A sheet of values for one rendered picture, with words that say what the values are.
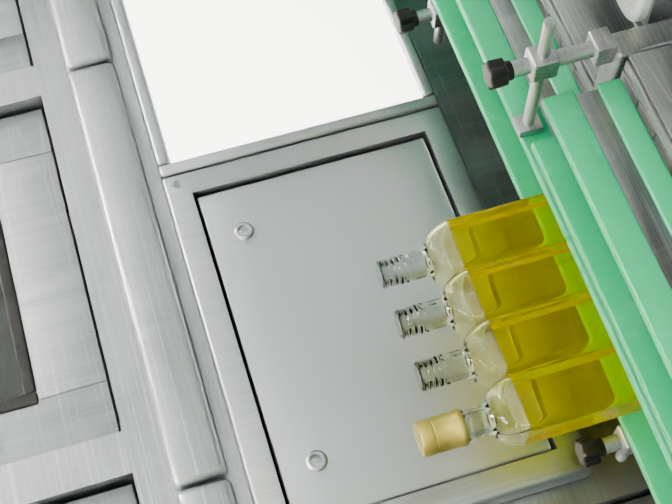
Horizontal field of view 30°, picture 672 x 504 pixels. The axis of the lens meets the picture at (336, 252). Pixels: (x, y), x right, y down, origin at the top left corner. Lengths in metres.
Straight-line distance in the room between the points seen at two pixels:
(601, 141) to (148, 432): 0.55
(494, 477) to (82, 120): 0.64
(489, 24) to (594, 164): 0.27
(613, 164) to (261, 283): 0.43
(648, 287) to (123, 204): 0.63
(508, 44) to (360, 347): 0.36
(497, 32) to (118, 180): 0.46
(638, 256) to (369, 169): 0.43
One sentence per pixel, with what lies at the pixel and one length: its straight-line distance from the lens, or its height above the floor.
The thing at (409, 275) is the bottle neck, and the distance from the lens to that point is 1.23.
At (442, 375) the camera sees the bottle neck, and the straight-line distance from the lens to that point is 1.18.
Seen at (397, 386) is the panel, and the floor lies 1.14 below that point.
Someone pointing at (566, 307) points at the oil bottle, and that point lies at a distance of 1.21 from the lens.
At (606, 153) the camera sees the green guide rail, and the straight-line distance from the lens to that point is 1.18.
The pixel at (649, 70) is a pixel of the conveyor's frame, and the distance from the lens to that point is 1.21.
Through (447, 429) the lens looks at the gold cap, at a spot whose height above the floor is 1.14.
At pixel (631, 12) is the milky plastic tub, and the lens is 1.28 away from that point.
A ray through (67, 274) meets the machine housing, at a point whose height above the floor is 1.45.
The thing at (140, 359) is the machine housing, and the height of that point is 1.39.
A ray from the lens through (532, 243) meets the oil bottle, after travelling 1.24.
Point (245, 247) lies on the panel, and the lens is 1.40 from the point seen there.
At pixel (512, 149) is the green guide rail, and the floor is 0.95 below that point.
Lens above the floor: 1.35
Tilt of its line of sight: 8 degrees down
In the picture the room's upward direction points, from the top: 105 degrees counter-clockwise
